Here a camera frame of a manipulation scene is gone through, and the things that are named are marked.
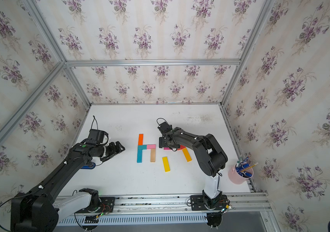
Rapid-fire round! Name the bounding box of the pink pen cup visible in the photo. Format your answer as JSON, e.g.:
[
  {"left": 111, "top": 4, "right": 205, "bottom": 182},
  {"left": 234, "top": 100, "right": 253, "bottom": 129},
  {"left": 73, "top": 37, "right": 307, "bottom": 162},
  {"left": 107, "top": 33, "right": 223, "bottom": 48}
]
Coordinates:
[{"left": 228, "top": 165, "right": 254, "bottom": 185}]

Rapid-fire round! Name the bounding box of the aluminium mounting rail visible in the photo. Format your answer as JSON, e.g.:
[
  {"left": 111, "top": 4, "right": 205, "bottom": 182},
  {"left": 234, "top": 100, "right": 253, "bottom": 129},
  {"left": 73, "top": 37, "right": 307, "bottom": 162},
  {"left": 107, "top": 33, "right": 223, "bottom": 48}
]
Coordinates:
[{"left": 76, "top": 192, "right": 272, "bottom": 215}]

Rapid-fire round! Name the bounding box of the orange wooden block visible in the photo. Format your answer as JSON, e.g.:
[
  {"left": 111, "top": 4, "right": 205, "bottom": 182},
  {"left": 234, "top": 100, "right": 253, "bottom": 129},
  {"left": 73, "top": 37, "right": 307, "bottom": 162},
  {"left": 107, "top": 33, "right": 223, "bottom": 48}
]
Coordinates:
[{"left": 138, "top": 134, "right": 144, "bottom": 146}]

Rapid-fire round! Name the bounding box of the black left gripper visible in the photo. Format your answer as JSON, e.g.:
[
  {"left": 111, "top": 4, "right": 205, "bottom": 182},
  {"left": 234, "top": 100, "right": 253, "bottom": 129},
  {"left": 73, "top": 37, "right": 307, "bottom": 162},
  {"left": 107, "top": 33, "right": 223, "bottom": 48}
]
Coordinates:
[{"left": 95, "top": 141, "right": 125, "bottom": 161}]

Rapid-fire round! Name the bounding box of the natural beige wooden block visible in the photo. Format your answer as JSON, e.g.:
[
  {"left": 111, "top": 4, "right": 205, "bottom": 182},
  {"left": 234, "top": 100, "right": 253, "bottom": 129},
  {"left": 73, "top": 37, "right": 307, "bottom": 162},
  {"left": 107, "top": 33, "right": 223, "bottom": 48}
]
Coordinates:
[{"left": 150, "top": 148, "right": 156, "bottom": 162}]

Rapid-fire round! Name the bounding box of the blue black small device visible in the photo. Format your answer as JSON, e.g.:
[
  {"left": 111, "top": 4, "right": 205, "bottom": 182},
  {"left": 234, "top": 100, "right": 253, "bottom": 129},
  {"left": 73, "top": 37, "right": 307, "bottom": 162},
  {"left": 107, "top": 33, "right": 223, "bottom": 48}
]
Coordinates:
[{"left": 81, "top": 162, "right": 96, "bottom": 170}]

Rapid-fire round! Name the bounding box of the yellow long wooden block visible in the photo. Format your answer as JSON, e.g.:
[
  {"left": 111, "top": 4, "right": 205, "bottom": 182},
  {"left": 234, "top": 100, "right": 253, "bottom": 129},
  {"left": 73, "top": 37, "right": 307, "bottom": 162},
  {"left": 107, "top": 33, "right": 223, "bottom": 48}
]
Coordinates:
[{"left": 162, "top": 157, "right": 170, "bottom": 172}]

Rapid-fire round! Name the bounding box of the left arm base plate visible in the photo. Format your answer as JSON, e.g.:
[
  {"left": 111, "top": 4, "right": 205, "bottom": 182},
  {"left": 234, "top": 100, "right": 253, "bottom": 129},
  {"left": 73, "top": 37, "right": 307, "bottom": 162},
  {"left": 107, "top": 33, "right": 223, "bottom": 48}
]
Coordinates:
[{"left": 76, "top": 197, "right": 116, "bottom": 214}]

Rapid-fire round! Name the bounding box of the amber long wooden block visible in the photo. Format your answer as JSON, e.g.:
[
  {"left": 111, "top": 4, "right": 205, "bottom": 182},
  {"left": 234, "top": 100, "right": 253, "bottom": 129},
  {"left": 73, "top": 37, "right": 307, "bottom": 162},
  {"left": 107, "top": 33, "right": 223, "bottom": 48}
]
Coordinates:
[{"left": 182, "top": 148, "right": 192, "bottom": 162}]

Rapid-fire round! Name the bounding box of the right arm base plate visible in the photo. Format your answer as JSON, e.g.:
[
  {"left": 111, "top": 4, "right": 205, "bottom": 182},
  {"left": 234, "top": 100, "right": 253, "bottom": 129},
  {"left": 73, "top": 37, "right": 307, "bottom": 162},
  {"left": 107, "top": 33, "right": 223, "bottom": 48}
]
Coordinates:
[{"left": 190, "top": 194, "right": 230, "bottom": 211}]

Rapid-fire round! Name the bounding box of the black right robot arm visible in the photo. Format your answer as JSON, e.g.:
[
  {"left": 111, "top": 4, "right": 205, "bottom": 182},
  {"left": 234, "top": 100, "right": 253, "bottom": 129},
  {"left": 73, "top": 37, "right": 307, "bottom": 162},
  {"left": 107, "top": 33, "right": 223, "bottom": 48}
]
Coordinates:
[{"left": 158, "top": 123, "right": 228, "bottom": 210}]

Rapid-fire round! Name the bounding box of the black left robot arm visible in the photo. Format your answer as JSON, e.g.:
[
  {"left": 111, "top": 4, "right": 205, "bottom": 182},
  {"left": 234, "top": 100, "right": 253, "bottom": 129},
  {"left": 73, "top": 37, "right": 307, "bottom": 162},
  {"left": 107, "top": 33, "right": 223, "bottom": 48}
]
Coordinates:
[{"left": 8, "top": 129, "right": 125, "bottom": 232}]

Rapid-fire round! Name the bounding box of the light pink wooden block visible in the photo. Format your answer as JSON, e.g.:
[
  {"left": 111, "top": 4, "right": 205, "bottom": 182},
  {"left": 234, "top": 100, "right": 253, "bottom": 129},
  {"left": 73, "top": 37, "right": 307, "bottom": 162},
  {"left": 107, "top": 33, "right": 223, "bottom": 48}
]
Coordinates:
[{"left": 147, "top": 144, "right": 156, "bottom": 149}]

